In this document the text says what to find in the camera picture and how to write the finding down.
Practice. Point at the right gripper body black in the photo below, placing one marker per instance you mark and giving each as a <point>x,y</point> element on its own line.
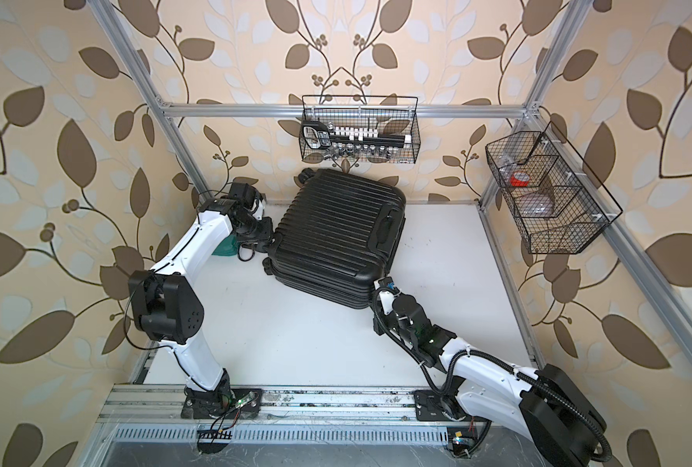
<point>386,322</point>

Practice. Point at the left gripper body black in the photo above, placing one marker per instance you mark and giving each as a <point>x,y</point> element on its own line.
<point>257,232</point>

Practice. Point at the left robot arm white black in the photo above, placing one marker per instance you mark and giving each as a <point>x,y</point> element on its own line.
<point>167,309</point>

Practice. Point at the red item in basket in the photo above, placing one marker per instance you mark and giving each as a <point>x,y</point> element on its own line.
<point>519,179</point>

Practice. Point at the clear plastic bag in basket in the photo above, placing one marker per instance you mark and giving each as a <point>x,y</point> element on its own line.
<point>536,206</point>

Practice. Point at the back wire basket black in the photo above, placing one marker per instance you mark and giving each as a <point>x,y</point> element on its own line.
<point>371,128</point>

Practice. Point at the black hard-shell suitcase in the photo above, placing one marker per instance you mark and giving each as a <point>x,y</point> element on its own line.
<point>338,236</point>

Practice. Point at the right wire basket black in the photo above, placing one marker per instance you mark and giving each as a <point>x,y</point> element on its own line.
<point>584,207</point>

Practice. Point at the aluminium front rail frame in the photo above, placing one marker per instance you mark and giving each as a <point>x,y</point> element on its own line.
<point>304,415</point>

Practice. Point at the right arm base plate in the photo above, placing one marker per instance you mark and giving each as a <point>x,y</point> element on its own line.
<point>429,406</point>

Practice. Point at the socket set black rail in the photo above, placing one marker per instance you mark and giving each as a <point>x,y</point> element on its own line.
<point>319,135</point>

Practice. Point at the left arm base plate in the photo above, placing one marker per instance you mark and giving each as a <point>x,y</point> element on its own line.
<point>205,405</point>

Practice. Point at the wire basket black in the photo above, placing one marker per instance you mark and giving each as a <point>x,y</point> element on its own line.
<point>584,207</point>
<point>371,128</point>

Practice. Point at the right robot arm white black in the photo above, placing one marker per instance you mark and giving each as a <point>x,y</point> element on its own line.
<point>544,405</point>

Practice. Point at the green plastic tool case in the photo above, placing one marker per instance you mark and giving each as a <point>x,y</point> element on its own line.
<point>229,247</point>

